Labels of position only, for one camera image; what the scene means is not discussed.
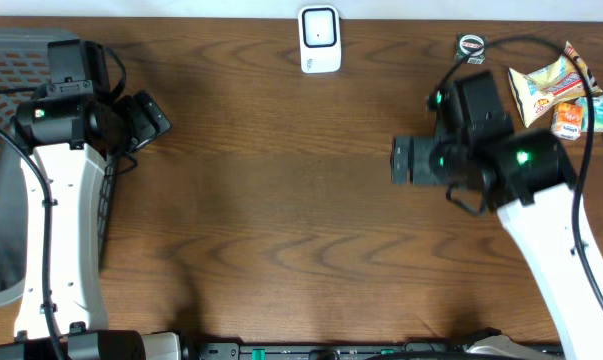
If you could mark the orange Kleenex tissue pack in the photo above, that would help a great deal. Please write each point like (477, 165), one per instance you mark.
(567, 121)

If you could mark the dark grey plastic basket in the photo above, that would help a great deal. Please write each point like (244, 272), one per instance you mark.
(23, 67)

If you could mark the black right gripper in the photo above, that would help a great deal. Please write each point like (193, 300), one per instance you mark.
(421, 167)

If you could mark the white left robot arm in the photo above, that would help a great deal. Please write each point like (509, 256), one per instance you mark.
(66, 135)

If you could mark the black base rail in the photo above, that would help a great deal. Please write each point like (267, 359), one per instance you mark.
(344, 351)

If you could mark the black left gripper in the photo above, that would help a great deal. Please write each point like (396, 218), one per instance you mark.
(151, 120)

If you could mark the green Kleenex tissue pack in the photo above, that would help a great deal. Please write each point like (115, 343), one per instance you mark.
(598, 113)

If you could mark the yellow wet wipes pack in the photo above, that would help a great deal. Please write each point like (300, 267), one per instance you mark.
(537, 92)

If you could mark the green white small pack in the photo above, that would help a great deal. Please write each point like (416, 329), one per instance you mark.
(470, 48)

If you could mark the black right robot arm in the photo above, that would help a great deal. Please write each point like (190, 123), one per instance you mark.
(527, 179)

